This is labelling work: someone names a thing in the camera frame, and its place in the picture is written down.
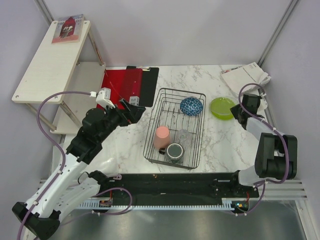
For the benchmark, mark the blue patterned ceramic bowl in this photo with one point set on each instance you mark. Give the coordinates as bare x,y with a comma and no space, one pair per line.
191,106

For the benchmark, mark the white two-tier shelf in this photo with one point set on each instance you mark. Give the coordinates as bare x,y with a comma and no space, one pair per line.
56,68

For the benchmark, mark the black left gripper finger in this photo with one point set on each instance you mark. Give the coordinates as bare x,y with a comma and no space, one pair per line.
125,106
135,113

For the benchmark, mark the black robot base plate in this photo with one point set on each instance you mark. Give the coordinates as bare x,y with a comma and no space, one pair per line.
176,188

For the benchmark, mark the red transparent plastic folder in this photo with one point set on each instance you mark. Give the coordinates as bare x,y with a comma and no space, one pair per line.
123,84

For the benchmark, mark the clear glass tumbler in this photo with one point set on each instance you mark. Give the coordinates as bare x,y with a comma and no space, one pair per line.
183,137

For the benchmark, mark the light blue cable duct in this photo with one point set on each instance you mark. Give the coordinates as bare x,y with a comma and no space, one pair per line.
102,204

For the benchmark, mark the lime green plastic plate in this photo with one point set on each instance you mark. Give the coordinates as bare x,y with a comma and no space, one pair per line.
220,107

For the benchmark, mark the pink plastic cup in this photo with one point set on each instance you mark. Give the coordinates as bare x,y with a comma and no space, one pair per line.
161,137

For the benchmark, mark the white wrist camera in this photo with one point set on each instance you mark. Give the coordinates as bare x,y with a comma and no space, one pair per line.
263,104
103,98

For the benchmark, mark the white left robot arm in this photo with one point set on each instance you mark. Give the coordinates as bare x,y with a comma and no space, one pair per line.
46,209

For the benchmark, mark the black clipboard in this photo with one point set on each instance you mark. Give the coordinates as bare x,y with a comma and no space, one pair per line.
142,82

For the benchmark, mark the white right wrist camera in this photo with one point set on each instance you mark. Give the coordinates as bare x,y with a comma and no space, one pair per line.
263,104

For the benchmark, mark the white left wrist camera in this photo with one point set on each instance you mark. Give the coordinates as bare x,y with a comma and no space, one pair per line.
103,98

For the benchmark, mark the dark green ceramic mug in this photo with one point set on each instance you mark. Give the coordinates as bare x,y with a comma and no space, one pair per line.
173,153

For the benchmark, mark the black wire dish rack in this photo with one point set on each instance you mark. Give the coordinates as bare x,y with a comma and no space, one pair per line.
166,112

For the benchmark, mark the white spiral notebook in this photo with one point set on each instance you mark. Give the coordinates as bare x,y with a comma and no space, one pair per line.
236,78

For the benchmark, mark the red illustrated book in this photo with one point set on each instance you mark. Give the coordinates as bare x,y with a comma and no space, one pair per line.
68,29

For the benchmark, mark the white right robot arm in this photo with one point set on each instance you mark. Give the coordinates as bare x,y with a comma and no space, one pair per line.
277,153

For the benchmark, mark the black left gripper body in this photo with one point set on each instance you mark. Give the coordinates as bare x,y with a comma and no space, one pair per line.
114,118

